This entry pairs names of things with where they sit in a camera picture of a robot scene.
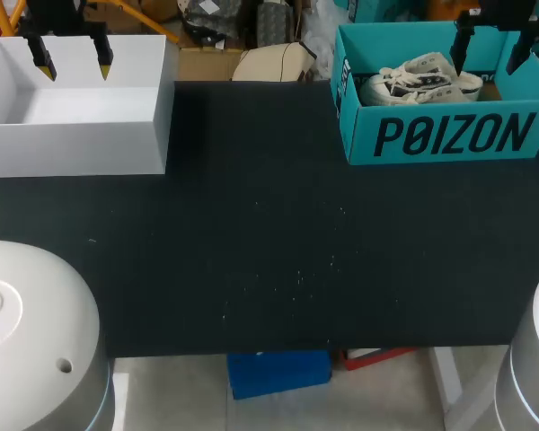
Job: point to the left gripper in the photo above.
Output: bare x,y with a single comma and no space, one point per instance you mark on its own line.
54,13

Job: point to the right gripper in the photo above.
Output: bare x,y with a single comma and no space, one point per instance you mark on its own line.
498,12

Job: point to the white shoebox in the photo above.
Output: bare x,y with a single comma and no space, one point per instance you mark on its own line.
76,134

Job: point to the white lace-up shoe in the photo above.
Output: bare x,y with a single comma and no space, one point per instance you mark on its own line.
413,87

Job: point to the teal box with black print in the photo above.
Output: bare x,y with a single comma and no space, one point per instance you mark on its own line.
449,134

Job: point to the brown cardboard box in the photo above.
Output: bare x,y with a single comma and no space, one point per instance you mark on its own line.
206,63

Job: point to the beige bag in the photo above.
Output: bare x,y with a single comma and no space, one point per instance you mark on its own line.
274,60

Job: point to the red and white box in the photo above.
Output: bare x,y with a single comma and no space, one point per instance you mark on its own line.
377,357

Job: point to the blue box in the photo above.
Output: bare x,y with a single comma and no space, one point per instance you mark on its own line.
278,372

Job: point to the yellow metal frame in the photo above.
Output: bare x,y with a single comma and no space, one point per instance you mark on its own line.
130,13

